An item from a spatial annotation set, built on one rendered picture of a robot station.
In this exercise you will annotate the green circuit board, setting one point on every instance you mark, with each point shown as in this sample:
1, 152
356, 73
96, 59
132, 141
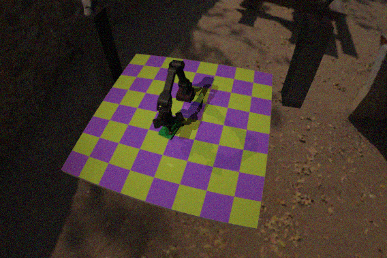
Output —
168, 133

